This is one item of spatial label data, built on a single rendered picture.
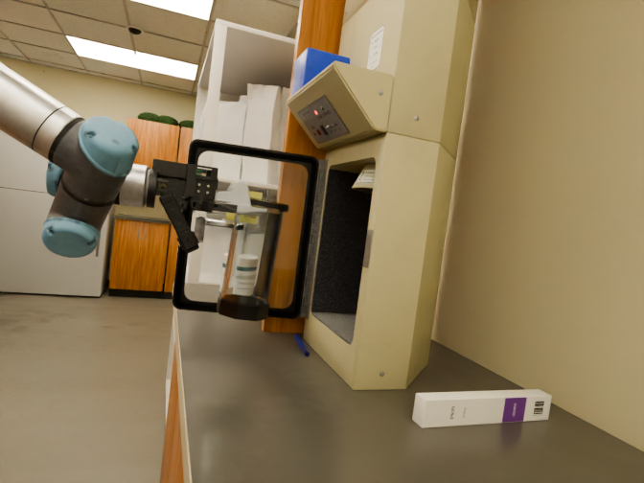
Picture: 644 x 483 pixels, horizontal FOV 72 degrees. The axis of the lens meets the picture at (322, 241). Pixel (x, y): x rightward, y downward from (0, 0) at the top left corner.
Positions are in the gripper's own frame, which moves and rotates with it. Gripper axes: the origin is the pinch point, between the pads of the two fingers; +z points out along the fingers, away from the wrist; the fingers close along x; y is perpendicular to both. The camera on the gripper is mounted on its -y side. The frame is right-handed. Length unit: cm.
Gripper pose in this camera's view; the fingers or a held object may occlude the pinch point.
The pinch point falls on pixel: (257, 213)
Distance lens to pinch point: 87.3
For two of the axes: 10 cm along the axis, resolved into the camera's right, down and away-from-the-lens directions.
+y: 1.3, -9.9, -0.5
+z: 9.4, 1.1, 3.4
